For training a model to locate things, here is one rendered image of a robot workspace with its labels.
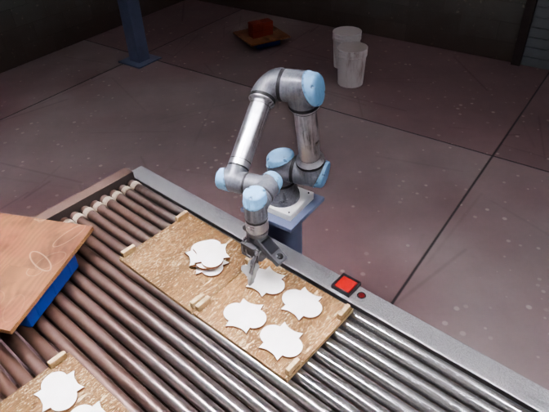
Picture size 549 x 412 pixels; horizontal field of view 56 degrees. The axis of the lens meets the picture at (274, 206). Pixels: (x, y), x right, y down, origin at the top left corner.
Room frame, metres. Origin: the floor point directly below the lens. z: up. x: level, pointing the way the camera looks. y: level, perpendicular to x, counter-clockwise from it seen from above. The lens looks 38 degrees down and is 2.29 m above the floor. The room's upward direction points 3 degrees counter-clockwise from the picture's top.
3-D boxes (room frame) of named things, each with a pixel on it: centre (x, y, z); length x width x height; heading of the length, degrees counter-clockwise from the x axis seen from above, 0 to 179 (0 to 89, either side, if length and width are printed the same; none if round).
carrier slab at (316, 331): (1.16, 0.02, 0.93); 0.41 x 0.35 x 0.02; 48
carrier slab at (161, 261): (1.43, 0.33, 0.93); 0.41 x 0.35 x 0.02; 47
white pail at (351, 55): (4.87, -0.82, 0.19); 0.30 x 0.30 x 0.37
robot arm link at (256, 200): (1.30, 0.06, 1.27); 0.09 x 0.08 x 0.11; 156
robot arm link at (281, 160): (1.82, -0.04, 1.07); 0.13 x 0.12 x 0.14; 66
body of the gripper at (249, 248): (1.30, 0.06, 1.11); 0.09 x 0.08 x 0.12; 48
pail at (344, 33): (5.30, -0.83, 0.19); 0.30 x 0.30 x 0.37
